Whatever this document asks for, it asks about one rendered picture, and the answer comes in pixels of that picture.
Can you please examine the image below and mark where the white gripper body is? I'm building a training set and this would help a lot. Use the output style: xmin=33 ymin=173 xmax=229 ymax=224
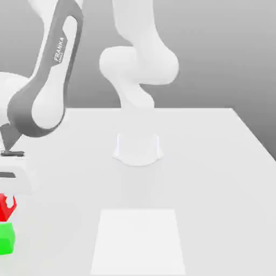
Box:
xmin=0 ymin=156 xmax=33 ymax=196

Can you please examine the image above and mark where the small red cube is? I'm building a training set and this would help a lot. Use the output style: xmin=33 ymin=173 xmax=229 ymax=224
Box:
xmin=0 ymin=193 xmax=17 ymax=223

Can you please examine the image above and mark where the small green cube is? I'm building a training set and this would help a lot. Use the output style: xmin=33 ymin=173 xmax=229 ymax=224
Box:
xmin=0 ymin=222 xmax=16 ymax=256

